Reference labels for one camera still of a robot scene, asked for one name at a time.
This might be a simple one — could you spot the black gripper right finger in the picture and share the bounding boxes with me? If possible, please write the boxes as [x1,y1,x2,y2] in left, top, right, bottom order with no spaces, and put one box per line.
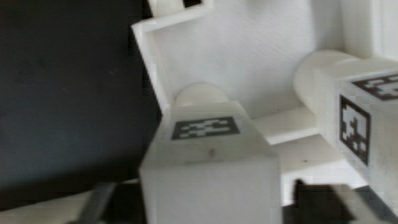
[283,179,398,224]

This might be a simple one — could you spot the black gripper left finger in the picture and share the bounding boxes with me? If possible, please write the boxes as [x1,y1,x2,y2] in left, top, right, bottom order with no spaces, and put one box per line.
[68,182,146,224]

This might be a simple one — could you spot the white chair leg block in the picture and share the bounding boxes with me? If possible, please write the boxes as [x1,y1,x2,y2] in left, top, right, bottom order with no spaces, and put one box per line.
[140,84,283,224]

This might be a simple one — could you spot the white tagged chair leg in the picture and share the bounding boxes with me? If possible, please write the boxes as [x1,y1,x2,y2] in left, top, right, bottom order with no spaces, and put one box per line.
[293,50,398,215]

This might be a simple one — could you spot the white chair seat plate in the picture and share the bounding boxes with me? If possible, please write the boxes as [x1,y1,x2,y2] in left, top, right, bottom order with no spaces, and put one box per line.
[130,0,398,188]

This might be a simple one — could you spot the white fence front wall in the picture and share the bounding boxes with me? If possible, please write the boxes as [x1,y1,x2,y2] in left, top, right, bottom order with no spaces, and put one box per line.
[0,179,140,224]

